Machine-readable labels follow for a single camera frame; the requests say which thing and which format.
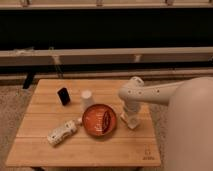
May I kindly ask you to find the white sponge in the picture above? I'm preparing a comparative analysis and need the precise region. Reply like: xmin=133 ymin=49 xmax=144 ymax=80
xmin=120 ymin=114 xmax=140 ymax=129

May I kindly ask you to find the small black box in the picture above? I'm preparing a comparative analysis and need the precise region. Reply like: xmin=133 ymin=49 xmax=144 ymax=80
xmin=57 ymin=87 xmax=70 ymax=106

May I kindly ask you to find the grey rail bench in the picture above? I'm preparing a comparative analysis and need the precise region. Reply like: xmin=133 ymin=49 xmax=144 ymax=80
xmin=0 ymin=47 xmax=213 ymax=66

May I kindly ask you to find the wooden table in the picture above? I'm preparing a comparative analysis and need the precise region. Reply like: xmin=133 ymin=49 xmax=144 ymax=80
xmin=6 ymin=79 xmax=161 ymax=167

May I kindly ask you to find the brown snack in bowl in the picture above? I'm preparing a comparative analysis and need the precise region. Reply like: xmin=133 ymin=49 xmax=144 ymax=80
xmin=102 ymin=111 xmax=111 ymax=133

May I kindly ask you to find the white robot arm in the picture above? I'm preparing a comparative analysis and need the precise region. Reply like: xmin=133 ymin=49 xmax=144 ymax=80
xmin=118 ymin=77 xmax=213 ymax=171

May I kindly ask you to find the orange bowl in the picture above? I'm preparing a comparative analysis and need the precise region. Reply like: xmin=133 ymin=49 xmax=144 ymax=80
xmin=82 ymin=104 xmax=117 ymax=137

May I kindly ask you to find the white plastic bottle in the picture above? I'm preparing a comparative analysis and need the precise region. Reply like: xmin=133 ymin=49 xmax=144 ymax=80
xmin=47 ymin=118 xmax=82 ymax=146

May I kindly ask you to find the white paper cup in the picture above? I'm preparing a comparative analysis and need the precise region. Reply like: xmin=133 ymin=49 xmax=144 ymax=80
xmin=81 ymin=90 xmax=94 ymax=110

